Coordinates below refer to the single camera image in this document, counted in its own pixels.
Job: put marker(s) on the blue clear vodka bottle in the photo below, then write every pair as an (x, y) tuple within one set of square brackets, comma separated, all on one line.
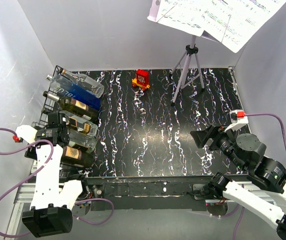
[(64, 87)]

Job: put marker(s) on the black wire wine rack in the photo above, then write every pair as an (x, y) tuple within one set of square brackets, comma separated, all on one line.
[(50, 106)]

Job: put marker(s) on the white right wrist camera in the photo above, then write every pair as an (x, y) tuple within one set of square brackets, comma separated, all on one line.
[(238, 120)]

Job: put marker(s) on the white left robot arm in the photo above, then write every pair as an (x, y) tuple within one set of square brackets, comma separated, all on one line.
[(51, 207)]

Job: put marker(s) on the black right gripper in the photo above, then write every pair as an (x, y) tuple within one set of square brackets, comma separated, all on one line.
[(214, 132)]

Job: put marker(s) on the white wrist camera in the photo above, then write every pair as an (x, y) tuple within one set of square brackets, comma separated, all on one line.
[(238, 120), (25, 133)]

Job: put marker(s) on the aluminium rail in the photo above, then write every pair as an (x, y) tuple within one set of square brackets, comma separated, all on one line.
[(24, 196)]

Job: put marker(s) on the white sheet music pages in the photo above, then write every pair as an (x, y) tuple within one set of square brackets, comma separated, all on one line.
[(230, 22)]

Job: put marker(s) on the lilac music stand tripod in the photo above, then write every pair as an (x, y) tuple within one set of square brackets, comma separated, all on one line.
[(190, 50)]

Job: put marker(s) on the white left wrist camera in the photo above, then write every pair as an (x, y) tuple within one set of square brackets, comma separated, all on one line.
[(25, 133)]

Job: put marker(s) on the clear square liquor bottle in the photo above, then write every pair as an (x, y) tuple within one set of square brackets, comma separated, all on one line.
[(80, 124)]

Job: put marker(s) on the red yellow toy brick car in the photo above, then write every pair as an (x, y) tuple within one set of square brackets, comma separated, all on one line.
[(141, 80)]

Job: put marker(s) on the clear round glass bottle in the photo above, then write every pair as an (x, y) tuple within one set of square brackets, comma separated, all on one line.
[(81, 141)]

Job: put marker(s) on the green white wine bottle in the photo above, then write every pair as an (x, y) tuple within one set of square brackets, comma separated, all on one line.
[(74, 106)]

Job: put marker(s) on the dark red wine bottle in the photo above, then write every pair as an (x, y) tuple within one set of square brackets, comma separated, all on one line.
[(76, 157)]

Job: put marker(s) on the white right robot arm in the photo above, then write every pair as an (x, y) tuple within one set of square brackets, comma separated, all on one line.
[(266, 197)]

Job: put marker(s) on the black metal base frame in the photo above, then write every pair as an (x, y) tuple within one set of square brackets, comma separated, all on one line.
[(153, 193)]

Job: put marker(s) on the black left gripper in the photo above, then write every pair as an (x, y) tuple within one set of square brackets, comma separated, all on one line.
[(36, 132)]

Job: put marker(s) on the clear glass bottle top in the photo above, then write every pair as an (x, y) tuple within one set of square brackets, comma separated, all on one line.
[(84, 81)]

